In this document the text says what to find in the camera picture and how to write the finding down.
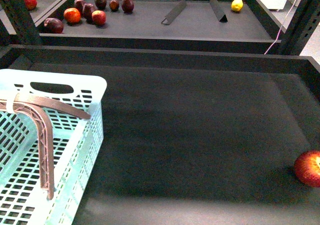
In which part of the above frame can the black far produce tray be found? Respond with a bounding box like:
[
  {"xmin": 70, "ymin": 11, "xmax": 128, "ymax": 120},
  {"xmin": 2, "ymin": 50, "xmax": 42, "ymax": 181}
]
[{"xmin": 37, "ymin": 0, "xmax": 286, "ymax": 54}]

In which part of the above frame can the pink cable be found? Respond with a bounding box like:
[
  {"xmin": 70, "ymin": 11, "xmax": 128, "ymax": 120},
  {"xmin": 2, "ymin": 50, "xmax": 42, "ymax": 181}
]
[{"xmin": 263, "ymin": 0, "xmax": 309, "ymax": 55}]

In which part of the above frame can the dark red apple back-left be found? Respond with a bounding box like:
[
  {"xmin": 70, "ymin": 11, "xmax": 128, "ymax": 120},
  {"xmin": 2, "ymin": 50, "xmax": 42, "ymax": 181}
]
[{"xmin": 73, "ymin": 0, "xmax": 86, "ymax": 14}]

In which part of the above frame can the dark red apple middle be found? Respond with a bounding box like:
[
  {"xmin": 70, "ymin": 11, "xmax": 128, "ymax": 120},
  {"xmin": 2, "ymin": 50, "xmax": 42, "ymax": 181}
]
[{"xmin": 82, "ymin": 3, "xmax": 97, "ymax": 22}]

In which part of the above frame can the black left shelf post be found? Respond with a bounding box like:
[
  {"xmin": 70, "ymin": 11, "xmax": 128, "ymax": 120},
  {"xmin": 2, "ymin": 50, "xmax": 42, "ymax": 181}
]
[{"xmin": 0, "ymin": 0, "xmax": 42, "ymax": 45}]

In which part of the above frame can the dark red apple front-left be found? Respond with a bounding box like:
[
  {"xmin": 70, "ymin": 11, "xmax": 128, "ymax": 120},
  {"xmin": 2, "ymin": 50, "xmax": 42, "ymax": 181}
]
[{"xmin": 43, "ymin": 18, "xmax": 64, "ymax": 34}]

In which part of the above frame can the brown basket handle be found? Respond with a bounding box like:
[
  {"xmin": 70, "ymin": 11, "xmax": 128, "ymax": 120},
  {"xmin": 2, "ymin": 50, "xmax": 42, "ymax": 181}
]
[{"xmin": 0, "ymin": 90, "xmax": 91, "ymax": 200}]

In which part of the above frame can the dark red apple right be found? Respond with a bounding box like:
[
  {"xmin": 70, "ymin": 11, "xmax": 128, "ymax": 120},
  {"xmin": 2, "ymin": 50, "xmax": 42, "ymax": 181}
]
[{"xmin": 121, "ymin": 0, "xmax": 135, "ymax": 13}]

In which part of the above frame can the black divider strip right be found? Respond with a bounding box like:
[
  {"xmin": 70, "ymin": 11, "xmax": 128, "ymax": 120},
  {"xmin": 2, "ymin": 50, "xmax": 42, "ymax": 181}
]
[{"xmin": 209, "ymin": 0, "xmax": 228, "ymax": 23}]

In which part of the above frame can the small dark red apple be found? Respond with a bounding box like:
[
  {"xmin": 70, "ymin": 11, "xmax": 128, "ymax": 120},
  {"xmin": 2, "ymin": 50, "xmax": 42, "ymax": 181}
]
[{"xmin": 109, "ymin": 0, "xmax": 120, "ymax": 12}]

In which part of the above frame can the red apple on far-left tray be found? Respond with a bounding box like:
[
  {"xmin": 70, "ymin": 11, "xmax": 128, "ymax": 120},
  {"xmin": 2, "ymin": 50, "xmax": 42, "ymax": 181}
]
[{"xmin": 23, "ymin": 0, "xmax": 38, "ymax": 11}]

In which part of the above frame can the dark red apple tall back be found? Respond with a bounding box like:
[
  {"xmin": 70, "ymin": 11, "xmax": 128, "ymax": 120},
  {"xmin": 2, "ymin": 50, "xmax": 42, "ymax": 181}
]
[{"xmin": 94, "ymin": 0, "xmax": 107, "ymax": 10}]

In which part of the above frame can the light blue plastic basket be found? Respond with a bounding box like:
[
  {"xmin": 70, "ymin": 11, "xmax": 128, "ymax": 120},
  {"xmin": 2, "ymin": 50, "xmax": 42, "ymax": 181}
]
[{"xmin": 0, "ymin": 69, "xmax": 107, "ymax": 225}]

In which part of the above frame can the yellow lemon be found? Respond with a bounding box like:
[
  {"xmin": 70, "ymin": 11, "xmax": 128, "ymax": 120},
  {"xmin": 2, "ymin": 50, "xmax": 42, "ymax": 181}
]
[{"xmin": 231, "ymin": 0, "xmax": 244, "ymax": 12}]

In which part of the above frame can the orange red apple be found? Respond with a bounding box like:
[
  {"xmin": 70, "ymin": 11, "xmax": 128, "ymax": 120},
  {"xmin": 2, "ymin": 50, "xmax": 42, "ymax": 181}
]
[{"xmin": 63, "ymin": 7, "xmax": 81, "ymax": 24}]

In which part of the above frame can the black far-left produce tray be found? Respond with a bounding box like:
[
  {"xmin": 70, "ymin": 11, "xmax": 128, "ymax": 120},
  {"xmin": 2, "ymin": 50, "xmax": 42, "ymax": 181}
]
[{"xmin": 0, "ymin": 0, "xmax": 77, "ymax": 36}]

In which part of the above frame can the black shelf upright post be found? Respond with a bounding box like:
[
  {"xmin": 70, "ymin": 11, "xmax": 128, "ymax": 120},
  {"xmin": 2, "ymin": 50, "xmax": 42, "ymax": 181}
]
[{"xmin": 277, "ymin": 0, "xmax": 320, "ymax": 56}]

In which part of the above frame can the black near produce tray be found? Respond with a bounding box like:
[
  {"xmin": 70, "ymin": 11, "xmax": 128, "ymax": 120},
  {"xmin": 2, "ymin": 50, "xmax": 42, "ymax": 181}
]
[{"xmin": 0, "ymin": 48, "xmax": 320, "ymax": 225}]

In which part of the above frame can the red apple with yellow patch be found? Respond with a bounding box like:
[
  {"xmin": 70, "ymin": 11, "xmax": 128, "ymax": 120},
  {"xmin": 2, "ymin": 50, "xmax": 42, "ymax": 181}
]
[{"xmin": 91, "ymin": 10, "xmax": 107, "ymax": 26}]

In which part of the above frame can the black divider strip left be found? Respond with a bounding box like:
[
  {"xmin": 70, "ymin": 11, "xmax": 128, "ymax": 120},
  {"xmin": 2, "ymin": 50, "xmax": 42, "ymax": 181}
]
[{"xmin": 161, "ymin": 0, "xmax": 187, "ymax": 25}]

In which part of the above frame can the black divider strip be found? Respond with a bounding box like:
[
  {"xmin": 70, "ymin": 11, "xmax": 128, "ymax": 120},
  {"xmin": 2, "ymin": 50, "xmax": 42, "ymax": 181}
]
[
  {"xmin": 161, "ymin": 0, "xmax": 187, "ymax": 25},
  {"xmin": 209, "ymin": 0, "xmax": 228, "ymax": 23}
]

